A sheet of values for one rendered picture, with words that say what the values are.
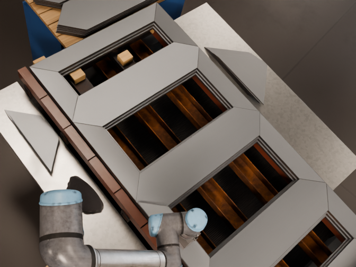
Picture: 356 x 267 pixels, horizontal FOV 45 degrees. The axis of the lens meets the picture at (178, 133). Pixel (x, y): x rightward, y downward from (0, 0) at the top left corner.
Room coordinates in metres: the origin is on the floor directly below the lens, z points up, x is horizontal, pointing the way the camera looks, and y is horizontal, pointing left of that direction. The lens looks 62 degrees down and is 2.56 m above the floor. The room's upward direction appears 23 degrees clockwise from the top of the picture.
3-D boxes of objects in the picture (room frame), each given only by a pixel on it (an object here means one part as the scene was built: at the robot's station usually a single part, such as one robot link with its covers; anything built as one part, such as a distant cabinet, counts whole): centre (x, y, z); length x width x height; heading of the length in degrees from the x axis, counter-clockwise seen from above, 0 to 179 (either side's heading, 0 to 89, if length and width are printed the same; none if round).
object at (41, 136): (0.72, 0.58, 0.70); 0.39 x 0.12 x 0.04; 61
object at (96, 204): (0.54, 0.27, 0.70); 0.20 x 0.10 x 0.03; 66
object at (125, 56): (1.22, 0.38, 0.79); 0.06 x 0.05 x 0.04; 151
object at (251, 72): (1.49, -0.19, 0.77); 0.45 x 0.20 x 0.04; 61
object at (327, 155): (1.42, -0.32, 0.74); 1.20 x 0.26 x 0.03; 61
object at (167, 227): (0.42, -0.09, 1.12); 0.11 x 0.11 x 0.08; 28
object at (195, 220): (0.48, -0.17, 1.12); 0.09 x 0.08 x 0.11; 118
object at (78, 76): (1.02, 0.54, 0.79); 0.06 x 0.05 x 0.04; 151
